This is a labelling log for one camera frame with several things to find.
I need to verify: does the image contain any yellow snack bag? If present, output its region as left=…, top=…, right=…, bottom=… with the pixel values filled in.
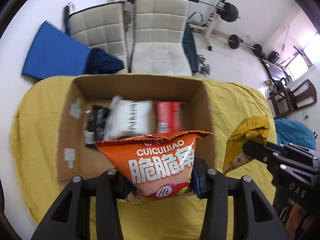
left=222, top=115, right=270, bottom=175

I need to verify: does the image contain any orange snack bag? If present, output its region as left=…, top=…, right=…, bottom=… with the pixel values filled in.
left=94, top=131, right=211, bottom=203

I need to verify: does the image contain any black snack bag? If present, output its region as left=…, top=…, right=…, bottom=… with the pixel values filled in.
left=84, top=105, right=110, bottom=149

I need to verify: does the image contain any blue fabric cover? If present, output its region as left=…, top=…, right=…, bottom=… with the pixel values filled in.
left=274, top=119, right=316, bottom=150

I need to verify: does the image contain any cardboard milk box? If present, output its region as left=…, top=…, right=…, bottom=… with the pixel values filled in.
left=56, top=75, right=213, bottom=185

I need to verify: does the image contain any dark wooden chair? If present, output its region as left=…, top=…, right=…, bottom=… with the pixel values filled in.
left=268, top=79, right=317, bottom=120

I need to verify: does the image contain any yellow tablecloth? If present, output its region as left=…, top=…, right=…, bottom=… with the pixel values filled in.
left=10, top=74, right=277, bottom=239

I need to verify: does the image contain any white plastic pouch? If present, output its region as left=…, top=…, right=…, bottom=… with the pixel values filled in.
left=104, top=95, right=156, bottom=140

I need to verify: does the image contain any red snack pack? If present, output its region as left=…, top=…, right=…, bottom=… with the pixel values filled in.
left=154, top=101, right=182, bottom=133

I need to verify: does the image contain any chrome dumbbell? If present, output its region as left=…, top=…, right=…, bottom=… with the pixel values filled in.
left=197, top=55, right=212, bottom=75

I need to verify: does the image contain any black barbell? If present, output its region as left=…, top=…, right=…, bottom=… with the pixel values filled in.
left=228, top=34, right=263, bottom=57

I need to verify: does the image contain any dark blue knitted cloth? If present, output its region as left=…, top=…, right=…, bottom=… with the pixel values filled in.
left=85, top=48, right=124, bottom=75

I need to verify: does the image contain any blue foam mat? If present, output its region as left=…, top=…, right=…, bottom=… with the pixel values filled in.
left=22, top=21, right=90, bottom=80

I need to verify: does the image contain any black blue weight bench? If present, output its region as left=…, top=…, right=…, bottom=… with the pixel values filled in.
left=182, top=24, right=199, bottom=73

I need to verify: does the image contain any white padded chair right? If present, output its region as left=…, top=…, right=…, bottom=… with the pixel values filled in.
left=130, top=0, right=192, bottom=76

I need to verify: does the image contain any white padded chair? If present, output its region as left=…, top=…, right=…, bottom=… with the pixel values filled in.
left=130, top=0, right=192, bottom=76
left=68, top=1, right=130, bottom=74

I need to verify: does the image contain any white padded chair left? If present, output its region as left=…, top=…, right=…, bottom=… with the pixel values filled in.
left=68, top=1, right=130, bottom=74

